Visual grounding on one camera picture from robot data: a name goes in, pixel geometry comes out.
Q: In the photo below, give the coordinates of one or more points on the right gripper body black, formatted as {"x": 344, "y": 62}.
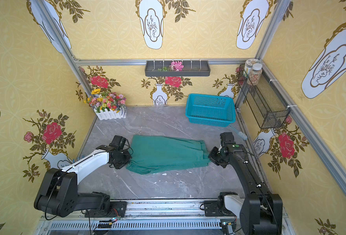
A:
{"x": 215, "y": 155}

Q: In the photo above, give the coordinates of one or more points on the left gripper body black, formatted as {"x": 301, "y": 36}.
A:
{"x": 123, "y": 158}

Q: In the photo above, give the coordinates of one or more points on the green long pants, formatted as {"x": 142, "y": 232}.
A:
{"x": 154, "y": 154}

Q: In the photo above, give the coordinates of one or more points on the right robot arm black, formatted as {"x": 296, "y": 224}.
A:
{"x": 260, "y": 213}

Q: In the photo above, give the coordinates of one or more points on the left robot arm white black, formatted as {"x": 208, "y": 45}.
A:
{"x": 58, "y": 194}

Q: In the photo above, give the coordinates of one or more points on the teal plastic basket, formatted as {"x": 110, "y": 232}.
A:
{"x": 210, "y": 110}

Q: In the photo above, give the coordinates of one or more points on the flower box white fence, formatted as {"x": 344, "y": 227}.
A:
{"x": 107, "y": 105}

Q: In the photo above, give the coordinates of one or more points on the jar with colourful beads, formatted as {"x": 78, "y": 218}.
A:
{"x": 255, "y": 74}

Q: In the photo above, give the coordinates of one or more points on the jar with yellow label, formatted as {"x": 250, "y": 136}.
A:
{"x": 248, "y": 65}

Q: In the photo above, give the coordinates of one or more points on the pink artificial flower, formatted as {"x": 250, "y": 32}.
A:
{"x": 176, "y": 66}

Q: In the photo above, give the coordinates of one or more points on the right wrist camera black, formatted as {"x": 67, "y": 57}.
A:
{"x": 227, "y": 138}

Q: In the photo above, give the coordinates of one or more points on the small brush clear handle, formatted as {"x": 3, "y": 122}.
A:
{"x": 238, "y": 132}

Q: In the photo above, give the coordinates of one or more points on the black wire mesh basket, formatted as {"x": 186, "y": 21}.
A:
{"x": 265, "y": 101}

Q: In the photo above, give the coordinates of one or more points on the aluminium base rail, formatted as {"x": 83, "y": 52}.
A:
{"x": 144, "y": 214}

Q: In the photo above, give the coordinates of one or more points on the dark grey wall shelf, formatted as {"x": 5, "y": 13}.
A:
{"x": 192, "y": 68}

